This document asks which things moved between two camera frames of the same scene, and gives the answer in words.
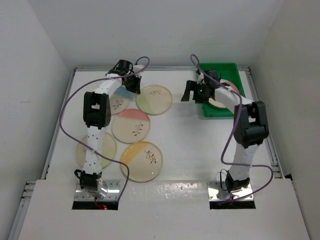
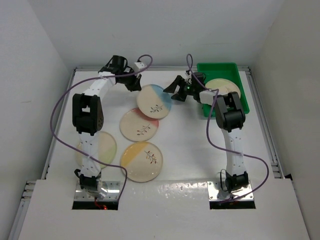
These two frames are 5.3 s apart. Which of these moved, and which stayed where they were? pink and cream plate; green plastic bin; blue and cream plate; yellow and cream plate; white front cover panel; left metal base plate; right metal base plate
Moved: pink and cream plate; blue and cream plate
Stayed: green plastic bin; white front cover panel; right metal base plate; yellow and cream plate; left metal base plate
